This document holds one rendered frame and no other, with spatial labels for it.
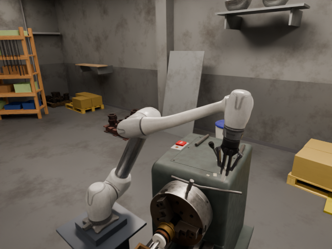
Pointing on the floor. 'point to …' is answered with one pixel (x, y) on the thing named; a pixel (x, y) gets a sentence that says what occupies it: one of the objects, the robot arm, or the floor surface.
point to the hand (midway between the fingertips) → (224, 174)
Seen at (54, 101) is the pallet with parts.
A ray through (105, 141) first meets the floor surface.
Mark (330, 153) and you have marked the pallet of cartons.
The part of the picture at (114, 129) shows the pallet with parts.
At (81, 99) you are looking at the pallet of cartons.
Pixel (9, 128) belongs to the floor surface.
